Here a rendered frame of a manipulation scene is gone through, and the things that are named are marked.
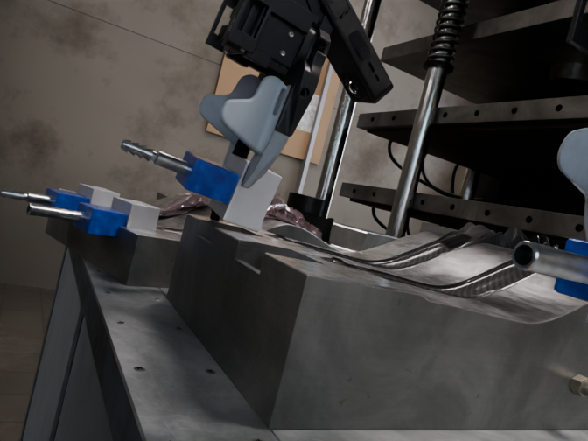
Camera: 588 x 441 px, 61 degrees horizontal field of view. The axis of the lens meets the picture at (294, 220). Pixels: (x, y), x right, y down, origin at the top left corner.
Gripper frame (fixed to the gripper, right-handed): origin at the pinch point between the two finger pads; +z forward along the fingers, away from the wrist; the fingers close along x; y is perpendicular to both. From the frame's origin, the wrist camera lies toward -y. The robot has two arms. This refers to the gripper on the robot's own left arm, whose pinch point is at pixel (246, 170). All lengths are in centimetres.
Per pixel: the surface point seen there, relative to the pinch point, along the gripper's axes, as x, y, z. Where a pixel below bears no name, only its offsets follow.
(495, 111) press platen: -53, -74, -36
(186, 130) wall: -309, -67, 6
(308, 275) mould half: 19.4, 1.7, 3.0
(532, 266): 29.3, -1.2, -2.4
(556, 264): 29.3, -2.4, -2.9
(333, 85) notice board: -320, -162, -75
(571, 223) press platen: -23, -77, -16
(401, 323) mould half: 19.6, -5.9, 3.9
